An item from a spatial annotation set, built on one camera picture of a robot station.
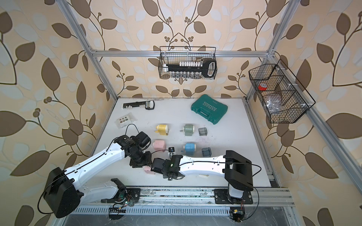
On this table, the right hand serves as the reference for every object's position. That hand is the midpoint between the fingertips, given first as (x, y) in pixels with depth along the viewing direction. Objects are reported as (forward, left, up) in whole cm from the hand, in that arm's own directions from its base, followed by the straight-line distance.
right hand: (169, 171), depth 78 cm
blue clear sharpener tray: (+13, -23, -6) cm, 27 cm away
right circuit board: (-20, -35, -8) cm, 41 cm away
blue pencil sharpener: (+12, -12, +2) cm, 17 cm away
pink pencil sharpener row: (+15, +7, +2) cm, 17 cm away
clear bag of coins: (+38, +34, -1) cm, 51 cm away
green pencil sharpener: (+26, -12, +2) cm, 29 cm away
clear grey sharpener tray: (+28, -22, -5) cm, 36 cm away
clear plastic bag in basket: (+22, -55, +28) cm, 66 cm away
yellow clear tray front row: (-2, -19, -5) cm, 19 cm away
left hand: (+4, +12, +4) cm, 13 cm away
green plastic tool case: (+46, -30, -1) cm, 55 cm away
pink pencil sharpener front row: (+1, +12, +2) cm, 12 cm away
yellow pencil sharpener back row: (+27, +6, +2) cm, 28 cm away
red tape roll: (+37, -55, +28) cm, 72 cm away
